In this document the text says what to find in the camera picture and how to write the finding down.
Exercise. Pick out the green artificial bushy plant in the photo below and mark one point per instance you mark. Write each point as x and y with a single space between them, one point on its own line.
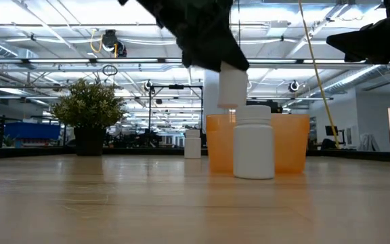
88 103

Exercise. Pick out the small black monitor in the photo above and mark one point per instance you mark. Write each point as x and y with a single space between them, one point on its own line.
332 131

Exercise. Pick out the black table edge rail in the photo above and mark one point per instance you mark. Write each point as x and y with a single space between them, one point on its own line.
29 152

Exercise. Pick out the black plant pot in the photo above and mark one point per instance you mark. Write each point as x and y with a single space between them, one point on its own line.
89 142

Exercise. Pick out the orange translucent plastic basket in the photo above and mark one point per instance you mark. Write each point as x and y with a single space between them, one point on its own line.
289 145

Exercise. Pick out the black overhead light bar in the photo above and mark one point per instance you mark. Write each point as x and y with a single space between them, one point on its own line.
63 61

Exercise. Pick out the black metal frame rig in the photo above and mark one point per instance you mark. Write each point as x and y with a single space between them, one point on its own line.
150 108

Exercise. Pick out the white draped cloth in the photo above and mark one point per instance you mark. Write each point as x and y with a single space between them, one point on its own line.
367 142

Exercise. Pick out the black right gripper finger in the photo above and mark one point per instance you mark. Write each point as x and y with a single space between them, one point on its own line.
361 44

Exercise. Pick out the white building column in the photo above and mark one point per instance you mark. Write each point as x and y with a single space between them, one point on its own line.
211 98

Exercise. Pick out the white pill bottle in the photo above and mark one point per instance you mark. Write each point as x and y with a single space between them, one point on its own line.
192 145
254 149
233 88

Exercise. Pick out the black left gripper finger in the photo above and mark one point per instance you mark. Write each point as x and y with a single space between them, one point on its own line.
230 51
200 54

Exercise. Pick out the blue storage bin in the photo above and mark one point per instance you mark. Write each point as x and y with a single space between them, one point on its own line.
32 131

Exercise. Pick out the large black monitor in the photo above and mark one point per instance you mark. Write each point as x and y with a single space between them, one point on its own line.
278 107

